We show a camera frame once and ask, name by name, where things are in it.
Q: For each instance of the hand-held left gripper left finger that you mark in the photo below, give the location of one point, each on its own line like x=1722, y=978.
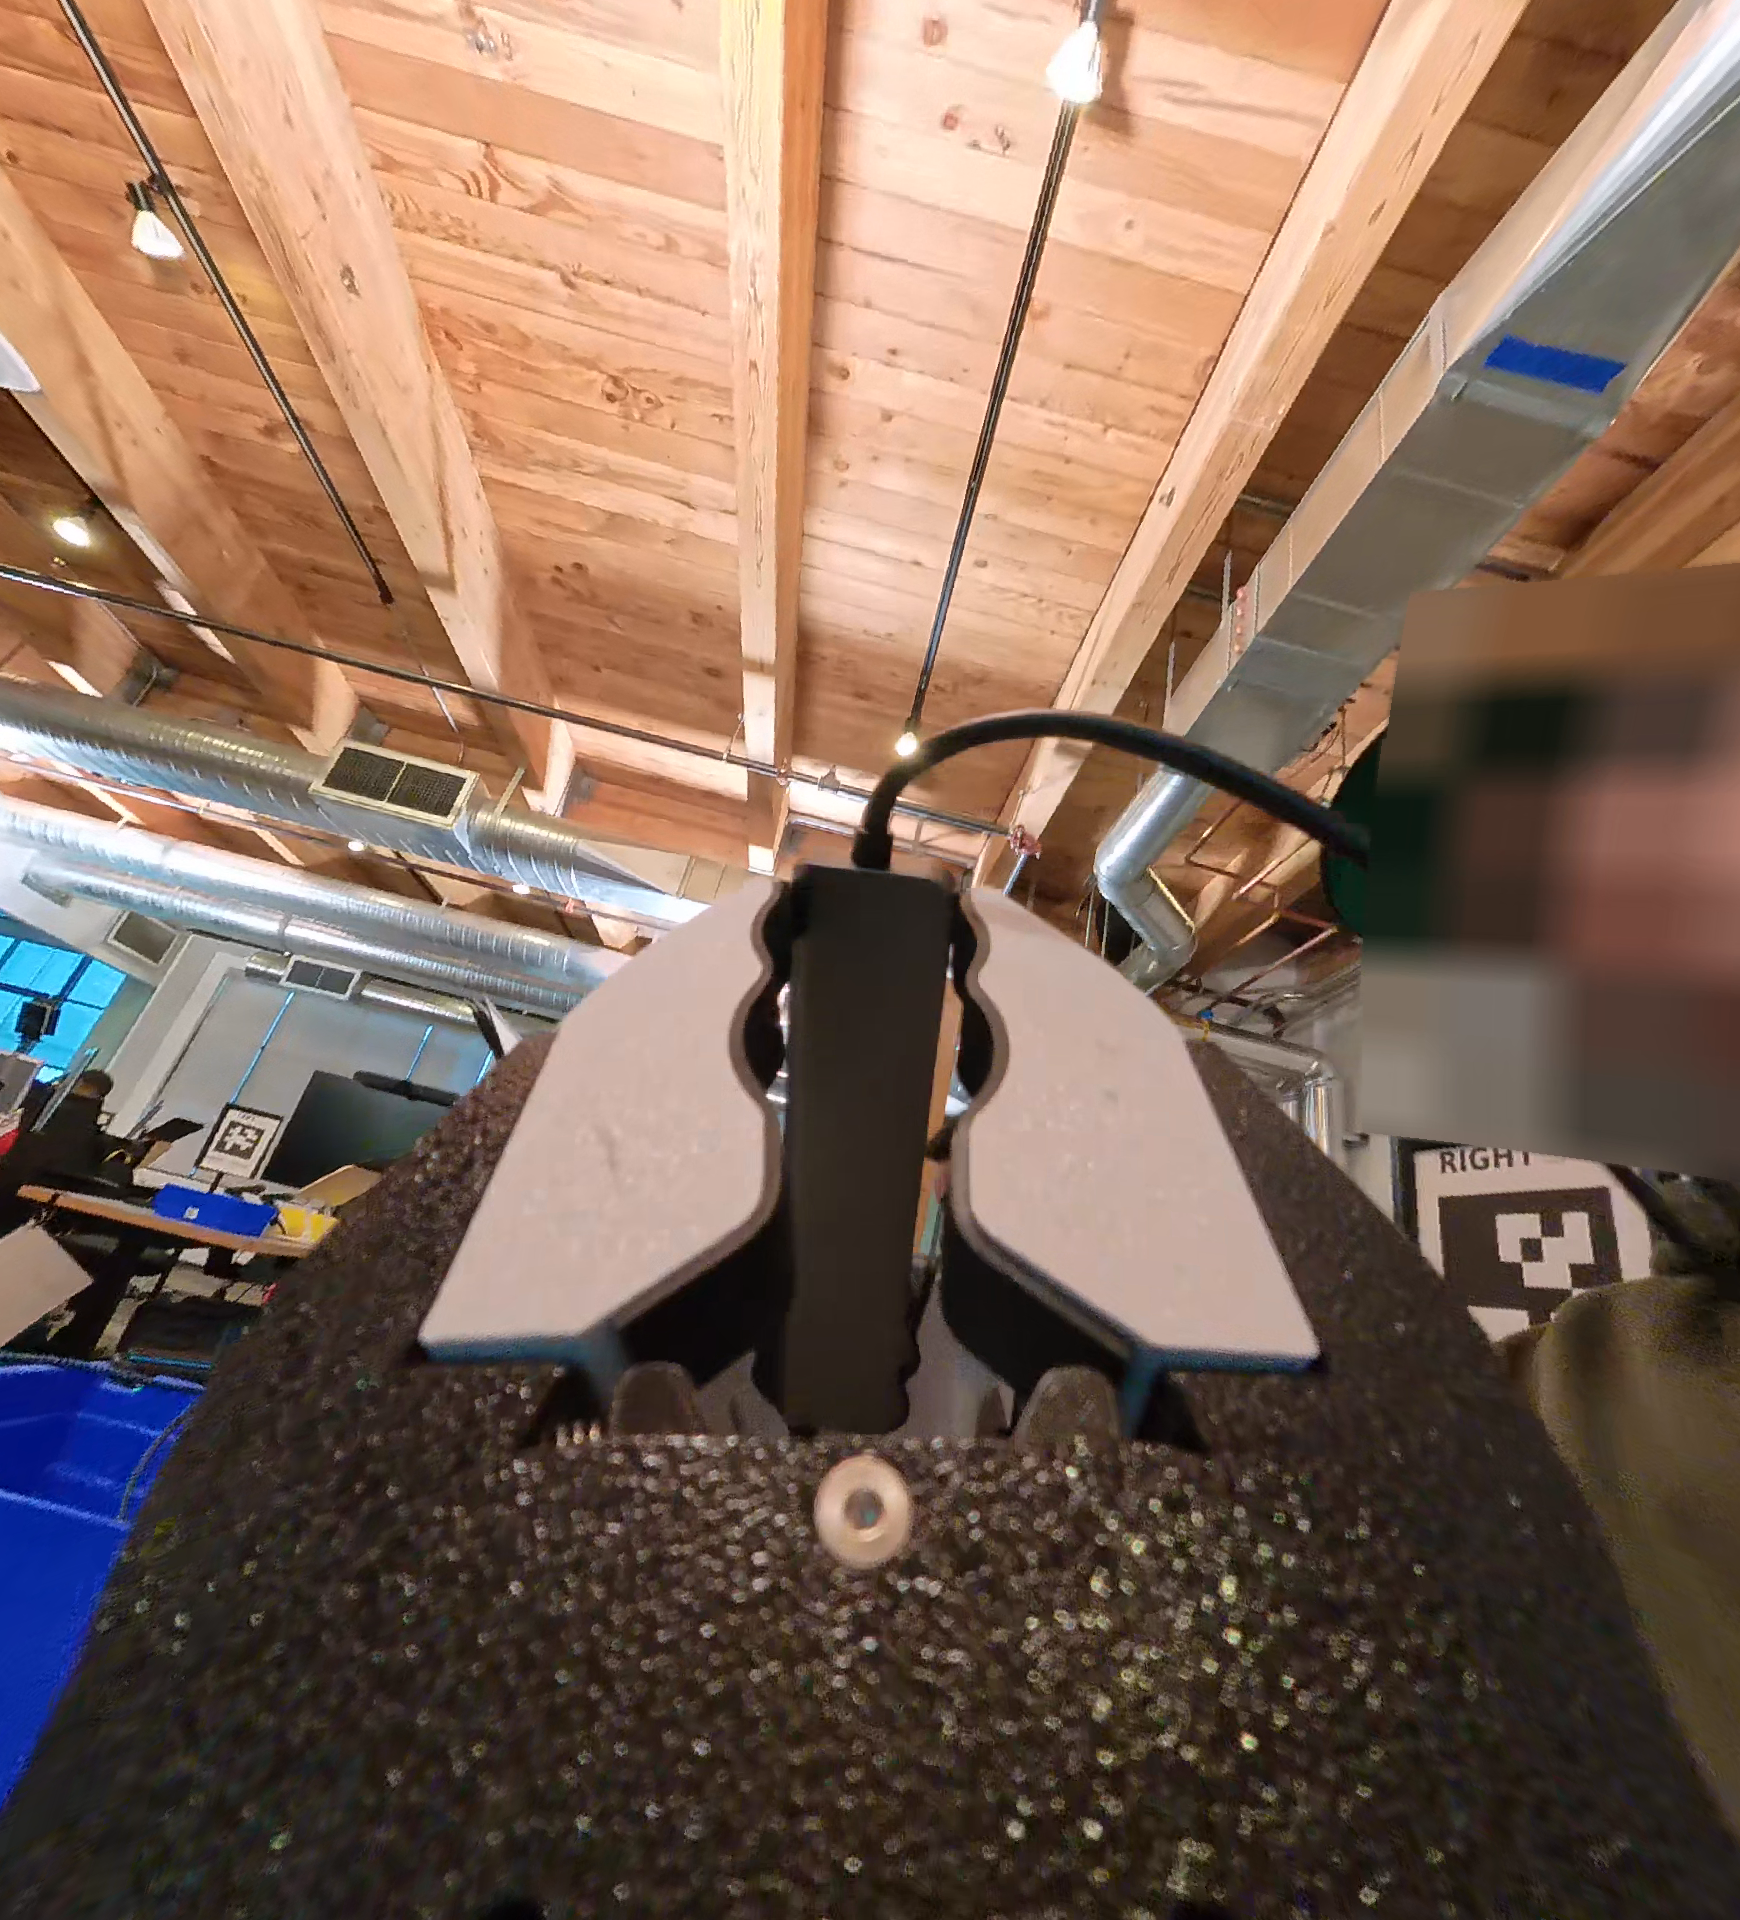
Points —
x=616, y=1154

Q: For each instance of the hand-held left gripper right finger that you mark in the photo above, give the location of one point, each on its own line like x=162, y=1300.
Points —
x=1126, y=1170

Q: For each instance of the wooden office desk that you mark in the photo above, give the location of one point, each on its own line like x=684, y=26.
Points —
x=136, y=1218

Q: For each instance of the black television screen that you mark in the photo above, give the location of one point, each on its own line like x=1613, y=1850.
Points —
x=360, y=1124

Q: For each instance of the small yellow bin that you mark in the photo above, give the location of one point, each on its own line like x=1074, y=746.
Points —
x=308, y=1226

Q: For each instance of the white square-code sign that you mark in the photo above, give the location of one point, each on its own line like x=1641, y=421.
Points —
x=241, y=1142

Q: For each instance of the small blue bin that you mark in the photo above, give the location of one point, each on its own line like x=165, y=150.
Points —
x=217, y=1208

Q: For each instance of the black framed sign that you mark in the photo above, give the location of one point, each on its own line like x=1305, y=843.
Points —
x=1531, y=1244

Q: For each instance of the ceiling vent grille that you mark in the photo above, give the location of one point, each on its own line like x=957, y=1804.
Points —
x=393, y=779

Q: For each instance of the blue plastic bin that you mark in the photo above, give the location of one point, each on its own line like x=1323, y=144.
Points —
x=0, y=1530

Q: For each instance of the hanging ceiling light bulb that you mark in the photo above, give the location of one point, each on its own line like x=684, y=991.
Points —
x=1078, y=61
x=155, y=224

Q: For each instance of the metal elbow duct pipe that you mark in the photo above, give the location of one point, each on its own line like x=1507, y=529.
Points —
x=1156, y=853

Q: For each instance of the round metal air duct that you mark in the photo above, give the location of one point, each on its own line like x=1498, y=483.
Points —
x=212, y=750
x=329, y=908

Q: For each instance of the black ceiling light rail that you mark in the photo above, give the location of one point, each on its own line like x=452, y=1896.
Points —
x=1005, y=375
x=234, y=301

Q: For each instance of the rectangular metal air duct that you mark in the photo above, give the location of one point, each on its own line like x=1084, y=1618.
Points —
x=1487, y=450

